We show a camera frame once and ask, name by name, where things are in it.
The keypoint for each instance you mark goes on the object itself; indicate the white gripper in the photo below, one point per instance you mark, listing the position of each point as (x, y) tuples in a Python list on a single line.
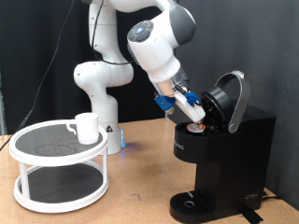
[(193, 112)]

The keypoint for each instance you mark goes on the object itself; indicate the white two-tier turntable stand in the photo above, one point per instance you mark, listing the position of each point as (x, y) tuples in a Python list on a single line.
[(62, 183)]

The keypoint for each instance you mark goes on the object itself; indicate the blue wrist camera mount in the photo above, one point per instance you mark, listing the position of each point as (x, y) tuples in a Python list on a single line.
[(163, 101)]

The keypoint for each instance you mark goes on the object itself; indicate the black tape strip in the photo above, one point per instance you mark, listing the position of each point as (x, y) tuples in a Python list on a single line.
[(250, 215)]

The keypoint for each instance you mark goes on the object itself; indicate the black Keurig coffee machine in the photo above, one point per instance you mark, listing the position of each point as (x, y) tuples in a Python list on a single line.
[(233, 161)]

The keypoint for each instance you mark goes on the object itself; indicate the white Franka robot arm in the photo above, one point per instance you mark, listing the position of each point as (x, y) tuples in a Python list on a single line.
[(102, 74)]

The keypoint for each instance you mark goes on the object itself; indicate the white mug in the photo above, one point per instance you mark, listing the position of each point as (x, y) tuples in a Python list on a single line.
[(87, 129)]

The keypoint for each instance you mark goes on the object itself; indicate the black curtain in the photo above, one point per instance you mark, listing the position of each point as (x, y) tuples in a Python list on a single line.
[(25, 31)]

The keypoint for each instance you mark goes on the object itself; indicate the orange-lidded coffee pod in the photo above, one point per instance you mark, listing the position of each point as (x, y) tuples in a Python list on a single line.
[(196, 127)]

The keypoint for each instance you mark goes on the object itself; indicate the silver metal frame post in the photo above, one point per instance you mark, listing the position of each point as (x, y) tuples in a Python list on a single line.
[(2, 115)]

